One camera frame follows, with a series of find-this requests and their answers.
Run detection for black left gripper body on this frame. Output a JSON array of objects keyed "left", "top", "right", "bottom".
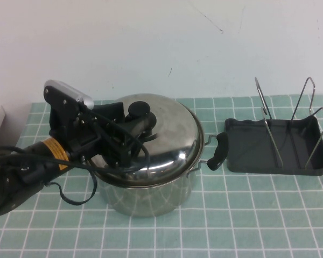
[{"left": 48, "top": 106, "right": 133, "bottom": 167}]

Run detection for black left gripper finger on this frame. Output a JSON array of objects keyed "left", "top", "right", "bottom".
[
  {"left": 123, "top": 116, "right": 152, "bottom": 143},
  {"left": 93, "top": 101, "right": 129, "bottom": 122}
]

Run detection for steel pot lid black knob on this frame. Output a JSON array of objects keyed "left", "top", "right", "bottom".
[{"left": 90, "top": 93, "right": 206, "bottom": 188}]

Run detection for green checkered tablecloth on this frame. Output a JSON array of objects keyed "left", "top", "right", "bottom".
[{"left": 0, "top": 94, "right": 323, "bottom": 258}]

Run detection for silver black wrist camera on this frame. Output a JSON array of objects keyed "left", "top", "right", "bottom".
[{"left": 43, "top": 80, "right": 94, "bottom": 122}]

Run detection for black cable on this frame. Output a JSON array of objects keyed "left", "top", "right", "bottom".
[{"left": 0, "top": 107, "right": 152, "bottom": 206}]

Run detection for stainless steel pot black handles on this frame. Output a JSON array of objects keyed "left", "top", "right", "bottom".
[{"left": 93, "top": 133, "right": 229, "bottom": 218}]

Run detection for black tray wire lid rack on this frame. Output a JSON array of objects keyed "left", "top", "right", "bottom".
[{"left": 224, "top": 77, "right": 323, "bottom": 177}]

